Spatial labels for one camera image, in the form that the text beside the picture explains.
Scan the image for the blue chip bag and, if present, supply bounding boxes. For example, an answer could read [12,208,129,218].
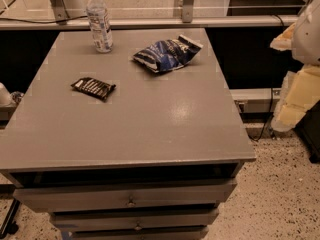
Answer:
[133,35,203,73]

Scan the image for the clear plastic water bottle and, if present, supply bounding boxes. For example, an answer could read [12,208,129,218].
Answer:
[86,0,113,53]

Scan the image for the black cable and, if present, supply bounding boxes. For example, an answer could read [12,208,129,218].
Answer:
[248,87,275,142]

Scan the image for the black rxbar chocolate bar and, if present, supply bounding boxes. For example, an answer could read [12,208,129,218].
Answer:
[71,77,116,102]

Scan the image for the grey drawer cabinet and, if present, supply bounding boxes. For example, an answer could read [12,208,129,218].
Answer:
[0,29,255,240]

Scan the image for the metal frame rail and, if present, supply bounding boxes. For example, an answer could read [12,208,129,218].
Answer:
[0,15,298,31]

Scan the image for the white object at left edge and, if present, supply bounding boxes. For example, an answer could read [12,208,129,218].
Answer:
[0,82,12,106]

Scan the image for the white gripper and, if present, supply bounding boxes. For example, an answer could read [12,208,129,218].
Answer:
[270,0,320,132]

